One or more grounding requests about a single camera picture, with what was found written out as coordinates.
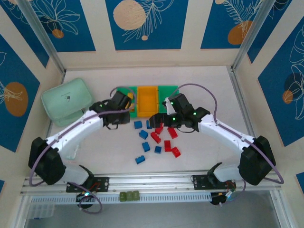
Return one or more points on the yellow lego brick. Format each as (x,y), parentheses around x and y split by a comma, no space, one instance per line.
(132,109)

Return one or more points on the blue lego brick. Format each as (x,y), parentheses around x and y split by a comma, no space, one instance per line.
(158,149)
(140,159)
(146,146)
(143,134)
(137,124)
(148,124)

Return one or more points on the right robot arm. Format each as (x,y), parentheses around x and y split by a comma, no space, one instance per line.
(225,133)

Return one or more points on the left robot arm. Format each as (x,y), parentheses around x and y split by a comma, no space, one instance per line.
(71,133)

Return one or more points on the green plastic bin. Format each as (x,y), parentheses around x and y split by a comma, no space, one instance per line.
(133,91)
(162,95)

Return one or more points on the orange plastic bin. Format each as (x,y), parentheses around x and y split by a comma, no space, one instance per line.
(147,102)

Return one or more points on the mint green zip pouch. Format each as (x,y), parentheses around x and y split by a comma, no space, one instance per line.
(64,99)

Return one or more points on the green push button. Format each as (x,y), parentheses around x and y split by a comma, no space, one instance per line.
(129,196)
(122,196)

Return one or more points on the black controller board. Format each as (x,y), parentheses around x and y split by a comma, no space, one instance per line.
(217,200)
(83,197)

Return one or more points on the clear plastic organizer box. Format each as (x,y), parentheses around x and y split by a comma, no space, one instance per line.
(40,211)

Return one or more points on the wide aluminium mounting rail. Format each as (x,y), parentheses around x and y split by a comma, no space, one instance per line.
(154,181)

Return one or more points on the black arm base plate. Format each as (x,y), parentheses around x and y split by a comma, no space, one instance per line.
(199,181)
(102,184)

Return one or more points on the small green blocks on rail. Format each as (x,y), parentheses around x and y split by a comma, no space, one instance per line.
(135,195)

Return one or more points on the aluminium frame post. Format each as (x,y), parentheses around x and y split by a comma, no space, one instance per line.
(249,35)
(45,40)

